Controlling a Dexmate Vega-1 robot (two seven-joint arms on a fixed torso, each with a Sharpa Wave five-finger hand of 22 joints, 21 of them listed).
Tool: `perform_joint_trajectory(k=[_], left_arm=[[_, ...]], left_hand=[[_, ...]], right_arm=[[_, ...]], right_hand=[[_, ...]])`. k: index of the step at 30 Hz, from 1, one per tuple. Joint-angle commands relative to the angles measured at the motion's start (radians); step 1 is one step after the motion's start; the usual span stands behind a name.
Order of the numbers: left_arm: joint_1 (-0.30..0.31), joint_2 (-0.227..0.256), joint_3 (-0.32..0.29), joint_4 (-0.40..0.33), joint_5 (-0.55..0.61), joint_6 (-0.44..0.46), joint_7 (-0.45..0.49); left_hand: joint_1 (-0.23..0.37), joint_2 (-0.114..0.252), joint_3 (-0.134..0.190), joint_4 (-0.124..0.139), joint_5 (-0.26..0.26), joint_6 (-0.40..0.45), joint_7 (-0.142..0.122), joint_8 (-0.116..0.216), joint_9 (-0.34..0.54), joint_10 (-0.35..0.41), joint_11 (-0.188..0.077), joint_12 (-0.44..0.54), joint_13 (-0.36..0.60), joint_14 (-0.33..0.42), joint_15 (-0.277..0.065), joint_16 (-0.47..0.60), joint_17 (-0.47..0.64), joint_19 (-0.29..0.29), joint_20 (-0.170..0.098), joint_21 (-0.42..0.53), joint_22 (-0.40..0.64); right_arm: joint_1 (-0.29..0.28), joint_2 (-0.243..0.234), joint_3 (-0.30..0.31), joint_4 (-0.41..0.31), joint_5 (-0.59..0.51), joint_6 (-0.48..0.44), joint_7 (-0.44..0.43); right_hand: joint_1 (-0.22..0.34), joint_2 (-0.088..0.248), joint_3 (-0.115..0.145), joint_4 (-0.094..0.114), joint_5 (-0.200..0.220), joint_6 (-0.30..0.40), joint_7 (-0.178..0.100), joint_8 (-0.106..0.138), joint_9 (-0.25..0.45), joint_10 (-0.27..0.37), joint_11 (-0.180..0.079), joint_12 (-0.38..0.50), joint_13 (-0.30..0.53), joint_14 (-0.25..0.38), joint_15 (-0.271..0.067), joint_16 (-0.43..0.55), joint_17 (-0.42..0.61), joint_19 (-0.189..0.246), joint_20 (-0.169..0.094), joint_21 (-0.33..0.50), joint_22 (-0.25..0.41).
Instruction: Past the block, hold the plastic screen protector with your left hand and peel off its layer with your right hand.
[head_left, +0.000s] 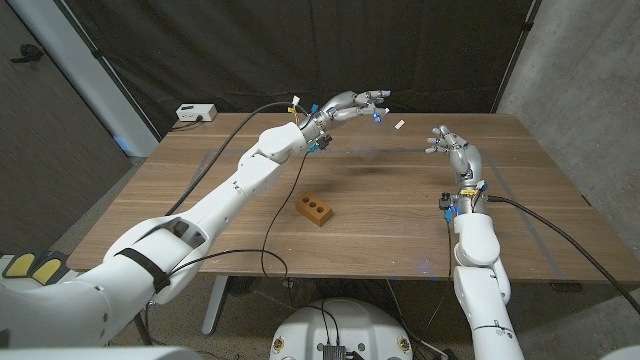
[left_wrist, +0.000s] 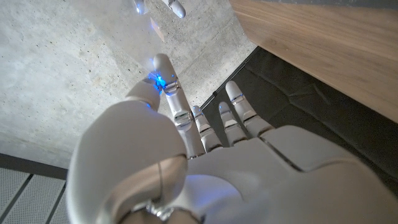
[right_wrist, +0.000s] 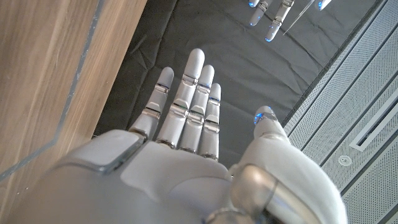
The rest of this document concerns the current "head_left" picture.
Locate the white pillar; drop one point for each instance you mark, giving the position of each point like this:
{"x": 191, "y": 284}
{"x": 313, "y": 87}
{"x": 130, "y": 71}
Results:
{"x": 85, "y": 70}

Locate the brown block with three holes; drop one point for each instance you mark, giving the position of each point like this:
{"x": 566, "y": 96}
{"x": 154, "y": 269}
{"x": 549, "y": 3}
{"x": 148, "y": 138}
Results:
{"x": 315, "y": 212}

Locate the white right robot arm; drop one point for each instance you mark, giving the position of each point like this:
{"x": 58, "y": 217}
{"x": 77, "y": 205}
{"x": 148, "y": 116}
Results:
{"x": 480, "y": 280}

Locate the white power box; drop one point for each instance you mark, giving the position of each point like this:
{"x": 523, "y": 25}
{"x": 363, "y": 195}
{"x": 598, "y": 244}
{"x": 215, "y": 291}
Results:
{"x": 196, "y": 112}

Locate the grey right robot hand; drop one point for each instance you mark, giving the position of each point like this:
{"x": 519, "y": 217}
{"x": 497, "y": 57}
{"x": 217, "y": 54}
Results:
{"x": 467, "y": 165}

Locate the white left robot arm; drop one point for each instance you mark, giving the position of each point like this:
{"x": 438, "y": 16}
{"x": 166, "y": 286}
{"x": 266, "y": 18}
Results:
{"x": 200, "y": 220}

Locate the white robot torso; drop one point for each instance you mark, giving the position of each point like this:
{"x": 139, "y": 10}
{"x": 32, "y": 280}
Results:
{"x": 345, "y": 325}

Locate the dark round fan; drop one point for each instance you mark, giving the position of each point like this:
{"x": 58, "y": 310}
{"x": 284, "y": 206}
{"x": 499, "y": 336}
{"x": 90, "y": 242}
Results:
{"x": 243, "y": 285}

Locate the black module on torso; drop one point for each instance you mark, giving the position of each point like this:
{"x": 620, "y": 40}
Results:
{"x": 334, "y": 352}

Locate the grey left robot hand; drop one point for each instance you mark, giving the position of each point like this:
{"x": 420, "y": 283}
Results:
{"x": 335, "y": 112}

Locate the grey table leg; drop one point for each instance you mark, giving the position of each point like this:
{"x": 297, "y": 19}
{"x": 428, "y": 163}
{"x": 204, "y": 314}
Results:
{"x": 214, "y": 305}

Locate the black backdrop pole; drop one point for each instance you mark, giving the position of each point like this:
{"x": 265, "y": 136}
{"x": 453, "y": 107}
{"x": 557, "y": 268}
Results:
{"x": 107, "y": 70}
{"x": 517, "y": 55}

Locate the yellow foot pedal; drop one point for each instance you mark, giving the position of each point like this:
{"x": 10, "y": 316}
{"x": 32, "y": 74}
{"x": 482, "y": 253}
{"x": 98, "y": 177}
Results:
{"x": 46, "y": 271}
{"x": 20, "y": 265}

